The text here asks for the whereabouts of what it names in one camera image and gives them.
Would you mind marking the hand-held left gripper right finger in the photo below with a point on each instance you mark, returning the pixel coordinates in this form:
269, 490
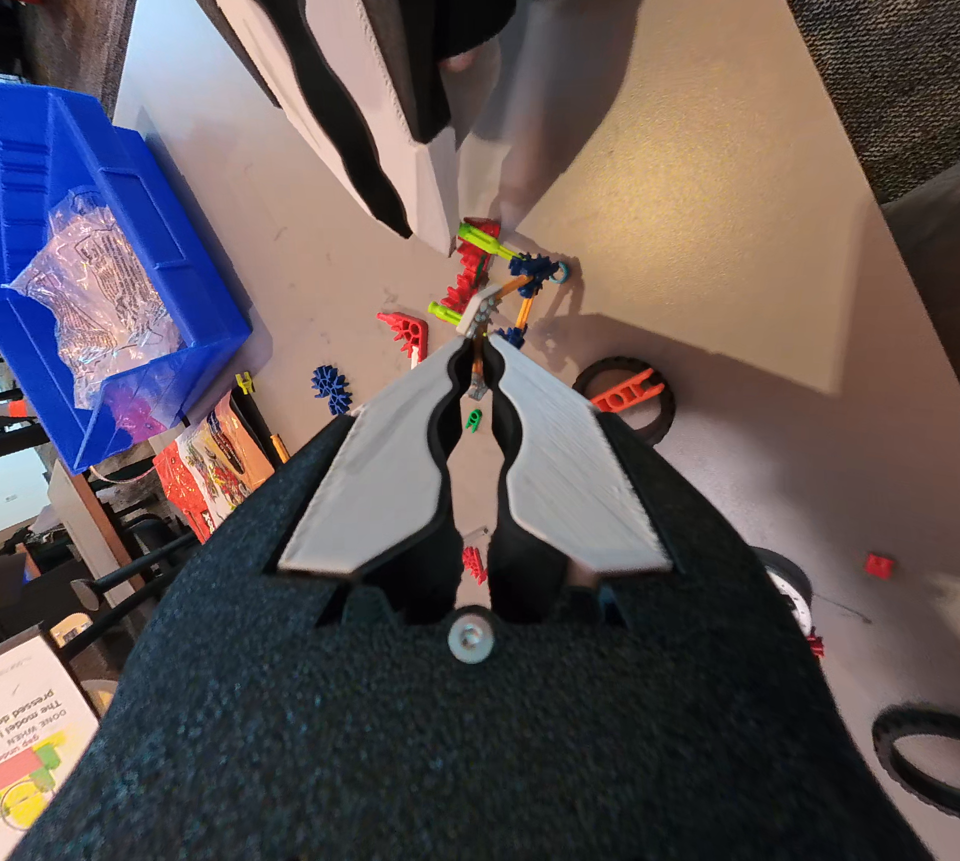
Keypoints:
585, 501

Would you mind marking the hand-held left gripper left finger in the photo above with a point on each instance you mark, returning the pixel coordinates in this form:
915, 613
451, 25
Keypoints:
360, 501

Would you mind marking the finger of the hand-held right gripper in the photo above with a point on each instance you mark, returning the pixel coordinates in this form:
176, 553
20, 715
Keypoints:
255, 28
352, 51

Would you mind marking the colourful rod connector toy model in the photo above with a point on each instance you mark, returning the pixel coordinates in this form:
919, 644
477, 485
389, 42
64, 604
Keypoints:
525, 268

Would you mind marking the red connectors with green clip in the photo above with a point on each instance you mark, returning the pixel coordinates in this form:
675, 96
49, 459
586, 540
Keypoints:
469, 276

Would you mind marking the orange toy rod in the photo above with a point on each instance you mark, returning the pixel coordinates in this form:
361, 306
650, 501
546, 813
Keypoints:
279, 448

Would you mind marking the blue snowflake connector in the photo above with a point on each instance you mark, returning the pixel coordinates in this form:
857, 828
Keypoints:
331, 388

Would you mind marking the orange connector piece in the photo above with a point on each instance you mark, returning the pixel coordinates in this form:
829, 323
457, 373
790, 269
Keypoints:
626, 392

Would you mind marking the small red snowflake connector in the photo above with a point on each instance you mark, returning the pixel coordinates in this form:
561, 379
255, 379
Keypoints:
474, 565
817, 646

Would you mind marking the green connector piece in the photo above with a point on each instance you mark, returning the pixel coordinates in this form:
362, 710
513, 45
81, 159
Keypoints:
473, 420

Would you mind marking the yellow connector piece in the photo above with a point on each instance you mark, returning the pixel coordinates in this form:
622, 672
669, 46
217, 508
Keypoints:
244, 383

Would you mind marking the red connector with white rod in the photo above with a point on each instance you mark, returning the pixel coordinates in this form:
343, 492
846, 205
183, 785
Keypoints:
409, 328

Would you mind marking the grey toy wheel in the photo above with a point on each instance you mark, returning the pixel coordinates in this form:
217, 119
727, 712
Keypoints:
787, 583

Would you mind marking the blue plastic bin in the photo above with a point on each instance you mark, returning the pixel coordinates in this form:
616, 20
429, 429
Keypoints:
202, 291

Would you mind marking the small red toy piece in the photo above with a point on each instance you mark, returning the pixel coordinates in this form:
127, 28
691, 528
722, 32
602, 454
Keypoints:
879, 566

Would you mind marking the crumpled clear plastic bags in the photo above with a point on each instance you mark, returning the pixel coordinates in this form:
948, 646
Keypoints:
97, 306

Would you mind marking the white instruction board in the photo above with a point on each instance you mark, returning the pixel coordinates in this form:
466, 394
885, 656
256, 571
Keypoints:
37, 726

